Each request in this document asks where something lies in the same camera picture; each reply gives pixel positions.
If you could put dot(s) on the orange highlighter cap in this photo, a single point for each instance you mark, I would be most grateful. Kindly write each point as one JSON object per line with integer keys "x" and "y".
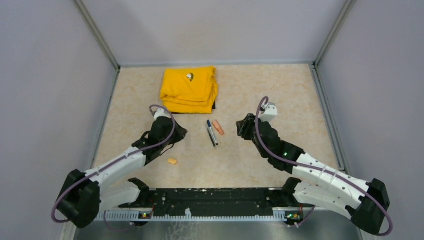
{"x": 172, "y": 161}

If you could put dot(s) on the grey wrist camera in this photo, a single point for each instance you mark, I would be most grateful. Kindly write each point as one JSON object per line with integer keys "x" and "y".
{"x": 268, "y": 112}
{"x": 161, "y": 113}

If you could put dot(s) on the yellow folded shirt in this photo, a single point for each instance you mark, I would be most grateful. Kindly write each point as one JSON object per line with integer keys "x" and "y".
{"x": 189, "y": 90}

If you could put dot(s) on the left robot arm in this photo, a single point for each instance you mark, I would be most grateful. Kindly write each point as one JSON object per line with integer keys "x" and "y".
{"x": 86, "y": 194}

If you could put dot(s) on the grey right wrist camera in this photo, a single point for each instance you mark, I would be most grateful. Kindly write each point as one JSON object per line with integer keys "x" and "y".
{"x": 268, "y": 112}

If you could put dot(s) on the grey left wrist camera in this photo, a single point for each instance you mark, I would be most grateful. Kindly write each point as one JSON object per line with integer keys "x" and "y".
{"x": 161, "y": 113}

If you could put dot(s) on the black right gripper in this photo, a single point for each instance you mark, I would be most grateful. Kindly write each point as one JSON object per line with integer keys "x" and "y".
{"x": 244, "y": 126}

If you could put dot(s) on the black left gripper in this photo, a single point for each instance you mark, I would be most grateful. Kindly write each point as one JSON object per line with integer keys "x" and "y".
{"x": 180, "y": 133}

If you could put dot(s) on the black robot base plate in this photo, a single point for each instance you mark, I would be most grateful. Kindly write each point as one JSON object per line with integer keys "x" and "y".
{"x": 217, "y": 204}

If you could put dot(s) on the orange highlighter pen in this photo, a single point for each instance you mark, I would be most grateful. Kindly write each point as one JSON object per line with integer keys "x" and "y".
{"x": 218, "y": 127}

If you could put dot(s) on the white marker pen black tip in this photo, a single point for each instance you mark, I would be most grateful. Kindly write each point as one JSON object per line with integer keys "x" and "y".
{"x": 213, "y": 136}

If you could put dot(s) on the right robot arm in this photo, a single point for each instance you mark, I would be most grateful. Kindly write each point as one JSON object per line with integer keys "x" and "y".
{"x": 364, "y": 203}

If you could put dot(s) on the thin black pen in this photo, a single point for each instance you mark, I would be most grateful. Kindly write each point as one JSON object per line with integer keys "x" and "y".
{"x": 211, "y": 137}

